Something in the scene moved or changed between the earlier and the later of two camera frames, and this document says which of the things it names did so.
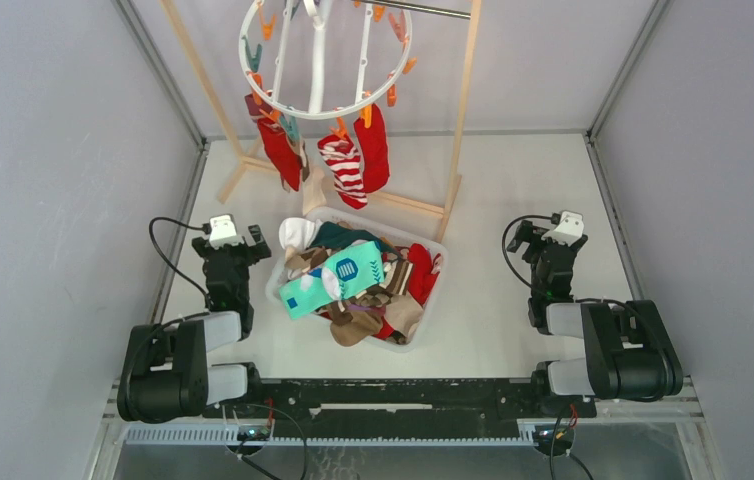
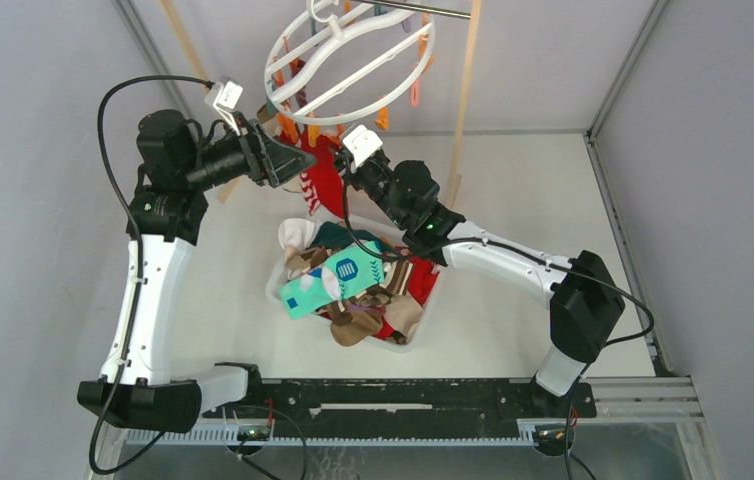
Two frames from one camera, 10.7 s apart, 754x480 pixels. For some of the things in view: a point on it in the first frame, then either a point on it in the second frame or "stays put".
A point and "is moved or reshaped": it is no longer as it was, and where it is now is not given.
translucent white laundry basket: (360, 276) stays put
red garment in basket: (423, 273) stays put
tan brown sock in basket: (362, 326) stays put
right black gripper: (528, 232) to (352, 175)
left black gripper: (254, 253) to (270, 162)
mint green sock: (339, 277) stays put
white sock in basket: (298, 232) stays put
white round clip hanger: (319, 21) is moved or reshaped
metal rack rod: (417, 8) stays put
